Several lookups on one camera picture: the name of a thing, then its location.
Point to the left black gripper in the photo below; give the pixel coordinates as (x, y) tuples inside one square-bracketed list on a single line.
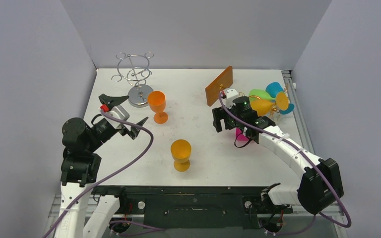
[(111, 100)]

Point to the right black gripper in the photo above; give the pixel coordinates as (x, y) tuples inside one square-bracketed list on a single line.
[(223, 119)]

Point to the pink wine glass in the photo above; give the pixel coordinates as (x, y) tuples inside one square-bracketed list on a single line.
[(240, 136)]

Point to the yellow wine glass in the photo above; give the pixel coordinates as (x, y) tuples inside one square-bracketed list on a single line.
[(181, 152), (262, 106)]

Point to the green wine glass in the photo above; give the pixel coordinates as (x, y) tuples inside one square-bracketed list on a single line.
[(260, 94)]

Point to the gold wire glass rack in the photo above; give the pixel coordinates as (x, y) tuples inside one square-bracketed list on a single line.
[(219, 84)]

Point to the blue wine glass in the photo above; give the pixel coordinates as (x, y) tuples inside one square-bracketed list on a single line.
[(277, 92)]

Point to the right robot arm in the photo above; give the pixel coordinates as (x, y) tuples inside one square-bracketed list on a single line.
[(320, 179)]

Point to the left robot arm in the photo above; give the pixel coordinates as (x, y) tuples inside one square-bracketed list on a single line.
[(81, 164)]

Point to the dark orange wine glass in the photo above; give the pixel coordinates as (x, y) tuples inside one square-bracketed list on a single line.
[(157, 103)]

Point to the yellow wine glass front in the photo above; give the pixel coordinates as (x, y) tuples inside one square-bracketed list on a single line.
[(181, 152)]

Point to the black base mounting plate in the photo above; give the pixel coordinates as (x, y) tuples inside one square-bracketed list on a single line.
[(173, 207)]

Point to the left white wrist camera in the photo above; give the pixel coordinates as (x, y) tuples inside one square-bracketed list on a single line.
[(117, 112)]

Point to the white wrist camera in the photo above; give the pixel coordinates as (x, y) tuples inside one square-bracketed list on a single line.
[(117, 112), (230, 95)]

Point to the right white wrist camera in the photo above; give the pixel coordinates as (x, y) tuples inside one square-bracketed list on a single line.
[(230, 95)]

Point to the silver wire glass rack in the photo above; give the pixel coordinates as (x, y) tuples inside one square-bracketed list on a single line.
[(134, 69)]

